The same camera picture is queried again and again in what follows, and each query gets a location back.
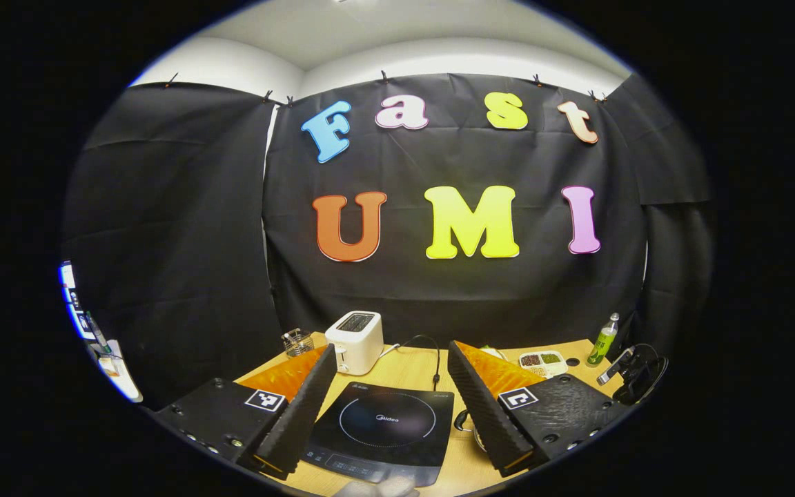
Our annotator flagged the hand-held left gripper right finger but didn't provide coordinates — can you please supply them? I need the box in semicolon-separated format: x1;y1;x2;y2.
446;340;641;478

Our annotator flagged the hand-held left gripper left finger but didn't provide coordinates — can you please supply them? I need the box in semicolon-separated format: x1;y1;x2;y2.
144;344;339;480

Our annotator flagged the steel pot with black handle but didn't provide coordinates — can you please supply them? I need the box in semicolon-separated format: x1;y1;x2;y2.
454;409;488;453

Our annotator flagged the black induction cooktop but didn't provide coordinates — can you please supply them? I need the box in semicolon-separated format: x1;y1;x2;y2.
301;381;455;487

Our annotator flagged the white divided bean tray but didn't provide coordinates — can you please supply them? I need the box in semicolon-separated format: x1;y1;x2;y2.
518;350;569;378

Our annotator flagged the white toaster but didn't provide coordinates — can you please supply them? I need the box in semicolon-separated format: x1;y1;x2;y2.
325;311;384;376

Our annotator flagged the green tea bottle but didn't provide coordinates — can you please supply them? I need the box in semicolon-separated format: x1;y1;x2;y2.
587;313;620;367

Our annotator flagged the white side table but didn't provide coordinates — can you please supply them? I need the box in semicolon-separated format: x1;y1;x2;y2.
90;337;144;403

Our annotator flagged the computer screen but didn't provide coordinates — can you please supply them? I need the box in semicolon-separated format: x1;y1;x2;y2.
59;261;98;340

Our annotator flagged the black power cable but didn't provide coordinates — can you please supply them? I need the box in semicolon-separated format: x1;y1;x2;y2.
387;335;441;391

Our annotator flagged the metal wire basket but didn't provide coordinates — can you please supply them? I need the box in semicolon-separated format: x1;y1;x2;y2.
282;329;315;358

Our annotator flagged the black cable bundle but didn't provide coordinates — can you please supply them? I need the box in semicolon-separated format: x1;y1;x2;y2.
596;343;669;406

